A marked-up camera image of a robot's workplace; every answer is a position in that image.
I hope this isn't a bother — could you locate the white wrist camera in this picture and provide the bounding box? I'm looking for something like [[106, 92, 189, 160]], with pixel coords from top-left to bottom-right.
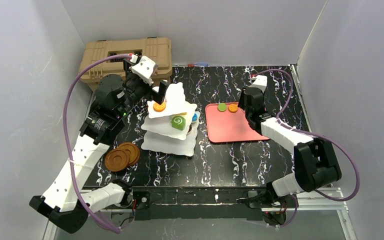
[[249, 75, 268, 94], [130, 54, 158, 86]]

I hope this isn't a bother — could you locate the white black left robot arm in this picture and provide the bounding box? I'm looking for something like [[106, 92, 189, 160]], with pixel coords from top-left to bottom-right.
[[29, 73, 170, 234]]

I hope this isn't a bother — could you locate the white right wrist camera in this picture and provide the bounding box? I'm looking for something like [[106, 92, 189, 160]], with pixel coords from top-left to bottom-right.
[[249, 75, 268, 94]]

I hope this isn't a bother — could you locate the green round macaron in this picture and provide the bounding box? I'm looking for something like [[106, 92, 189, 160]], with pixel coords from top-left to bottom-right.
[[217, 103, 228, 112]]

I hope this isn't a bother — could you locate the white three-tier cake stand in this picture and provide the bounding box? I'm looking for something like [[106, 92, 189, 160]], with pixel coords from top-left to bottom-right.
[[141, 82, 200, 157]]

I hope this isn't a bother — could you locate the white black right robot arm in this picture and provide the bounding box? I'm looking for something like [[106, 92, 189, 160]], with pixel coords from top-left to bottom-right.
[[238, 87, 342, 200]]

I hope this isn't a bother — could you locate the green roll cake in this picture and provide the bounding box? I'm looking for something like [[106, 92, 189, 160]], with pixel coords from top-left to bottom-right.
[[171, 115, 186, 131]]

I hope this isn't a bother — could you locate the aluminium frame rail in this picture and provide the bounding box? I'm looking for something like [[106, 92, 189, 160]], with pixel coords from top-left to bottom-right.
[[104, 187, 348, 211]]

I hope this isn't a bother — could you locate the round orange waffle cookie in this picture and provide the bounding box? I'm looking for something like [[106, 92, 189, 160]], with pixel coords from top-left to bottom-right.
[[152, 102, 167, 112]]

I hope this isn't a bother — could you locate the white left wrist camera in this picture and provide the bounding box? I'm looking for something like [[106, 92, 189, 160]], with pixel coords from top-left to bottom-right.
[[130, 54, 158, 86]]

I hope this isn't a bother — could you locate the tan plastic tool case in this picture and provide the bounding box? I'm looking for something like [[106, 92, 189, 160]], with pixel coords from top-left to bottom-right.
[[78, 37, 173, 92]]

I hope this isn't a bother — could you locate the pink serving tray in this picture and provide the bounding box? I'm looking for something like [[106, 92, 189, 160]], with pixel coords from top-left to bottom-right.
[[205, 103, 269, 143]]

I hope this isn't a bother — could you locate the stack of brown wooden coasters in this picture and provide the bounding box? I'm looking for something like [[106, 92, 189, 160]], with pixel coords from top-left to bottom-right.
[[104, 142, 141, 172]]

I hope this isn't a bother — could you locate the blue donut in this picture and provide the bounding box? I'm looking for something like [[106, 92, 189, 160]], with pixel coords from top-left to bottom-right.
[[192, 112, 199, 123]]

